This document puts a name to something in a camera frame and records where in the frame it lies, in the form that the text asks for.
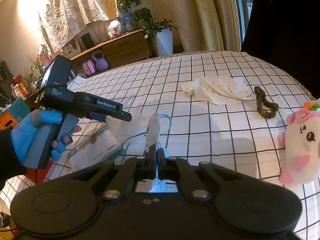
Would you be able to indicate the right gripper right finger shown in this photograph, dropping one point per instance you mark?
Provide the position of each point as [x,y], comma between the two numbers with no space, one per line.
[189,186]

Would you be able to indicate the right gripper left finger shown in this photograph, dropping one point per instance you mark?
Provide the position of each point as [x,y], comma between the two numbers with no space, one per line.
[129,173]

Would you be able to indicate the white face mask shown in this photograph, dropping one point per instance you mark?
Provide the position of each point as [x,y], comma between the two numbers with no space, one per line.
[153,133]

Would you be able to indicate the left hand blue glove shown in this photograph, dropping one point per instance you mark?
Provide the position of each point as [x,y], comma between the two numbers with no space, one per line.
[24,134]

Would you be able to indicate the pink small case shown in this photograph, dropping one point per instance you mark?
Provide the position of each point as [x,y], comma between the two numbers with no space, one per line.
[89,67]

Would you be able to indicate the purple kettlebell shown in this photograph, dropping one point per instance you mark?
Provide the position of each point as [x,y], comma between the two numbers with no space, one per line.
[101,63]

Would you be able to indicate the white black grid tablecloth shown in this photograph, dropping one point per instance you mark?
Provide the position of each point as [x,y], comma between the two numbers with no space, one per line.
[233,136]

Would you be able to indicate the red metal tin box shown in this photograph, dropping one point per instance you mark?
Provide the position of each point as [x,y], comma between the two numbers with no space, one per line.
[38,175]

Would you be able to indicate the small plush on sideboard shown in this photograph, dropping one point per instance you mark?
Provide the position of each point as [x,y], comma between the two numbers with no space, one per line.
[114,29]

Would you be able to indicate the cream cloth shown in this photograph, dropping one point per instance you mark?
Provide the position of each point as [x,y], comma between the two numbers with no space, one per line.
[218,90]

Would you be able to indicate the patterned hanging cloth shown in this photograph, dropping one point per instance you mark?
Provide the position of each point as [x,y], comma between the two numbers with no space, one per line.
[62,20]

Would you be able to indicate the wooden sideboard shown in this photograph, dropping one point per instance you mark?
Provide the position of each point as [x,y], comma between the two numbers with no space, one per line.
[128,48]

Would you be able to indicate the dark scrunchie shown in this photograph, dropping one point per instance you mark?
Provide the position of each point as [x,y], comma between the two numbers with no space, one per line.
[265,108]

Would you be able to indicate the white plant pot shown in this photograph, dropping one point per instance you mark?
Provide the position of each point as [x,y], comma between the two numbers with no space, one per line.
[164,42]

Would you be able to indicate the green potted plant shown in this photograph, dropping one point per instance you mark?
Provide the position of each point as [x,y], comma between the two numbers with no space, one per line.
[144,16]

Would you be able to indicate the pink white plush toy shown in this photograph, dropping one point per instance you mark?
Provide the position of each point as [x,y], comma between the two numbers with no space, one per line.
[301,142]

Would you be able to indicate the beige curtain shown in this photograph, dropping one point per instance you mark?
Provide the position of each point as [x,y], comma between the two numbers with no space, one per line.
[211,25]

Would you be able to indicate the picture frame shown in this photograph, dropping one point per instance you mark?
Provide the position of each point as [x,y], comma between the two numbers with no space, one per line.
[72,48]

